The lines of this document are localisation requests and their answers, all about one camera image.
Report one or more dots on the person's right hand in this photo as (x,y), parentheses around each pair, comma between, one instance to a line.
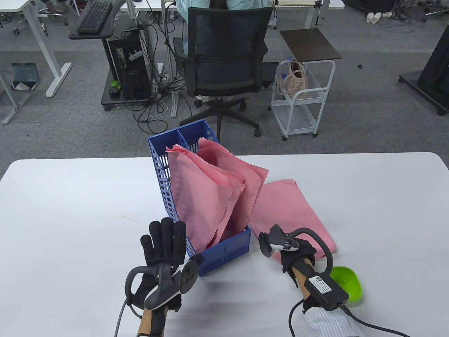
(301,256)

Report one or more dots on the blue plastic file holder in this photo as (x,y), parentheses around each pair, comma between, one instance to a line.
(228,254)

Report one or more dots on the black computer cart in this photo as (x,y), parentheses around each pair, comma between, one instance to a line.
(117,21)

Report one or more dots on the black floor stand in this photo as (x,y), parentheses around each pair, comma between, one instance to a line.
(435,70)

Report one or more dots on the white desk with metal legs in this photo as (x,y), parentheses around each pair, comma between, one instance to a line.
(329,3)

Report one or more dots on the small green object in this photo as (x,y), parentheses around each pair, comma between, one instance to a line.
(115,84)

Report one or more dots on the black computer tower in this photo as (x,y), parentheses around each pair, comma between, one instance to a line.
(133,70)

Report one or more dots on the pink paper stack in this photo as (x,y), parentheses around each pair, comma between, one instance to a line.
(249,182)
(287,210)
(182,168)
(210,210)

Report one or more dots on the black white hand controller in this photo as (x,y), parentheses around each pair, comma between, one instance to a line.
(168,288)
(272,242)

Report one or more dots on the black keyboard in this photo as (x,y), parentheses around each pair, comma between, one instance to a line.
(94,17)

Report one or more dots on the white slipper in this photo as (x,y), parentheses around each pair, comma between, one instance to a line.
(370,17)
(377,17)

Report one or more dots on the beige handbag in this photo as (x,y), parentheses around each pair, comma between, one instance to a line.
(296,82)

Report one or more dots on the white cart with brown top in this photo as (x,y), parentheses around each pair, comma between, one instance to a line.
(308,45)

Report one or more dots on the silver chair base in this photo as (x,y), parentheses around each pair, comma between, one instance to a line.
(52,14)

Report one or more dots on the dark teal bag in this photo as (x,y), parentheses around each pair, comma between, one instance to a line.
(24,72)

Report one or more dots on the green plastic bowl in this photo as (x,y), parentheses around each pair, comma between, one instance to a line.
(352,284)

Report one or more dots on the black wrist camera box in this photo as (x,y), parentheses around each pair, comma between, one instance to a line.
(326,291)

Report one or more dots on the black mesh office chair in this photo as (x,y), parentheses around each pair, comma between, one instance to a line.
(228,42)

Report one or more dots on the person's left forearm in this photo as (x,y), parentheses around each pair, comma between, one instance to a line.
(149,323)

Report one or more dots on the person's right forearm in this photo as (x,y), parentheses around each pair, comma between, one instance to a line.
(301,281)

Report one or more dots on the person's left hand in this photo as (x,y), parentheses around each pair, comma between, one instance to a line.
(165,245)

